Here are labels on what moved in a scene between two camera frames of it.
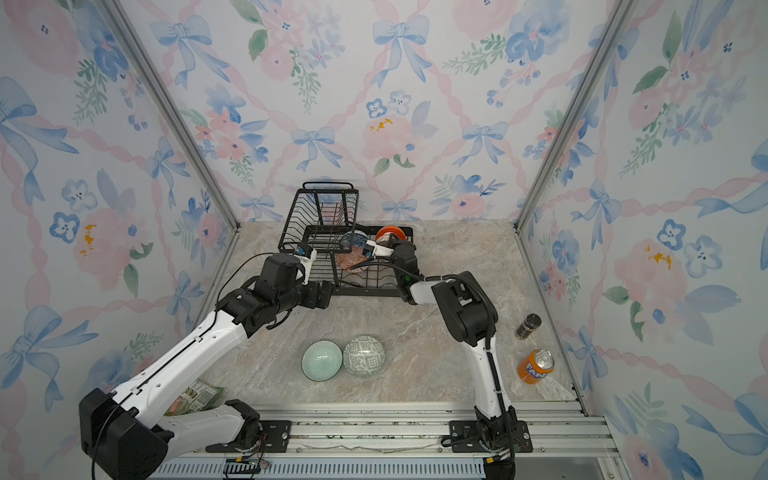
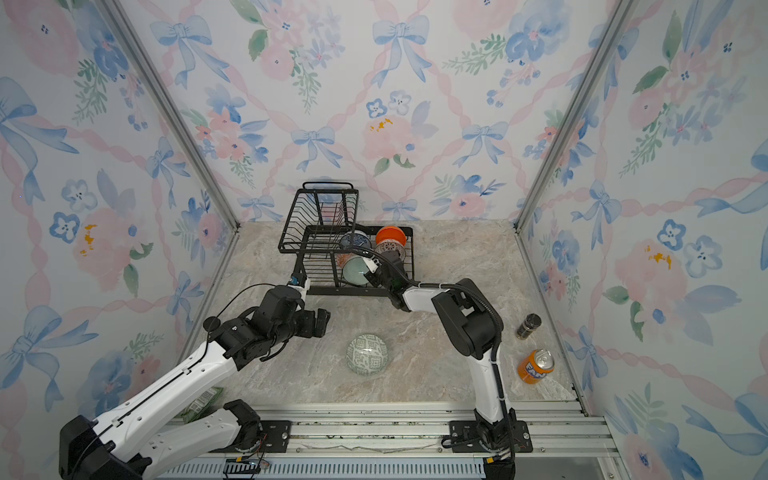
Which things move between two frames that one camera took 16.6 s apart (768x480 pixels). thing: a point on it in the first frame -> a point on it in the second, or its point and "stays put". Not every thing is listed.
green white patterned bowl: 363,356 stays put
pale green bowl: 322,360 -> 354,269
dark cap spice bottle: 531,322 stays put
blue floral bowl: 354,238 stays put
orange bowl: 389,229 stays put
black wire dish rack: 321,233 stays put
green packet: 196,397 stays put
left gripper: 314,299 -> 311,329
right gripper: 398,246 -> 371,279
